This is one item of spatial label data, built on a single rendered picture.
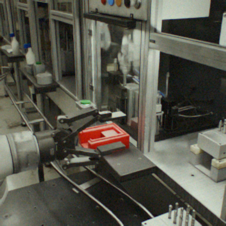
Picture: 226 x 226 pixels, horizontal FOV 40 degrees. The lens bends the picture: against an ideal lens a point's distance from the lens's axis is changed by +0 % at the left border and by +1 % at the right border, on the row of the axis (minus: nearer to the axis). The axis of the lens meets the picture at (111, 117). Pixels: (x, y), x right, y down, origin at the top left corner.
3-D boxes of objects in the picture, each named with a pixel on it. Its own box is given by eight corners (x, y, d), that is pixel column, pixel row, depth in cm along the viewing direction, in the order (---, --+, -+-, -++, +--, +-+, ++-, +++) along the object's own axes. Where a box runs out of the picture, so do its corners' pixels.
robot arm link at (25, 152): (10, 144, 64) (40, 138, 66) (3, 127, 72) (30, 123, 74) (15, 182, 68) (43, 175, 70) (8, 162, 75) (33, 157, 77)
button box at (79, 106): (76, 126, 134) (74, 101, 129) (93, 123, 137) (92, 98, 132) (82, 134, 127) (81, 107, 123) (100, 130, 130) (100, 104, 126)
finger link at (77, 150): (64, 147, 73) (61, 153, 73) (103, 155, 79) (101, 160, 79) (58, 140, 76) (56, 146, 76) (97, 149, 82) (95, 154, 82)
